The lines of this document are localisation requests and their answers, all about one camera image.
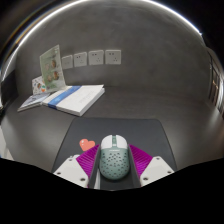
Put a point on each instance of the white book with blue band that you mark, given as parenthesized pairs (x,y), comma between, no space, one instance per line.
(78,98)

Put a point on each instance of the green and white perforated mouse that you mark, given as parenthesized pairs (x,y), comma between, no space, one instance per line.
(114,161)

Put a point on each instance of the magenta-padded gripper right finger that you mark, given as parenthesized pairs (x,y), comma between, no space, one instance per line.
(153,168)

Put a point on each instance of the grey striped book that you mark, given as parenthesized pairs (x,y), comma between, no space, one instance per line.
(33,100)

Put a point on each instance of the black mouse pad, red heart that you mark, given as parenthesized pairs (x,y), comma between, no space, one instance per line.
(133,131)

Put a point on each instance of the green menu sign stand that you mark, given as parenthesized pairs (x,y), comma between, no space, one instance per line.
(51,68)

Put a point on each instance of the small white sticker card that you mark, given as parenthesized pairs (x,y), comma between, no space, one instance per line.
(37,85)

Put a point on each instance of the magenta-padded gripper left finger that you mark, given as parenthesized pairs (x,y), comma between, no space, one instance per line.
(75,168)

